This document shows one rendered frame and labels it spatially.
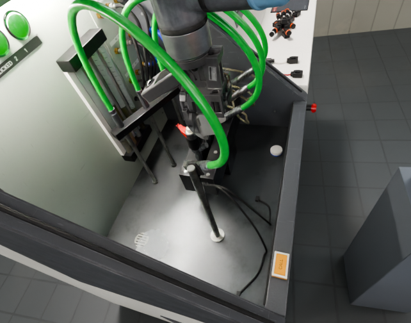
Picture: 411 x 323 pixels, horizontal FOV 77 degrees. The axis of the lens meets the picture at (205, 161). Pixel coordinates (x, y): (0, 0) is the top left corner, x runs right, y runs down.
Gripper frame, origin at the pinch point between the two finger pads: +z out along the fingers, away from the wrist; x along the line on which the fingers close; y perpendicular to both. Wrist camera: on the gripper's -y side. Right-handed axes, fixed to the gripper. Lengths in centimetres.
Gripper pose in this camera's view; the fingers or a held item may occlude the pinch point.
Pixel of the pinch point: (202, 134)
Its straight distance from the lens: 59.1
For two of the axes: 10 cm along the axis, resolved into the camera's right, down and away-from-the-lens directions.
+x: 2.8, -7.8, 5.6
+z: 1.9, 6.1, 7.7
